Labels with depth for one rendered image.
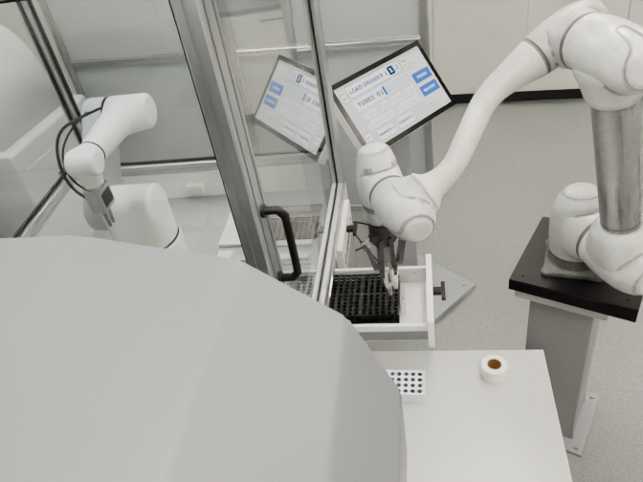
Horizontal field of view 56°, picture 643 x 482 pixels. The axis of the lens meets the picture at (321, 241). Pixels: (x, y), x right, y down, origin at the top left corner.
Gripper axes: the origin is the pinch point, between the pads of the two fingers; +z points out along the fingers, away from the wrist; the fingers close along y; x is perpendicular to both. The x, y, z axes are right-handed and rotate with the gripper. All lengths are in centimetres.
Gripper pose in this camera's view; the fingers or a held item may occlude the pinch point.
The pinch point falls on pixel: (388, 275)
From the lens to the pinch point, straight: 169.9
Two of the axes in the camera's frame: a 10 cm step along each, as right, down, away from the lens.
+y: 9.6, -2.5, 0.7
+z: 1.6, 7.8, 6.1
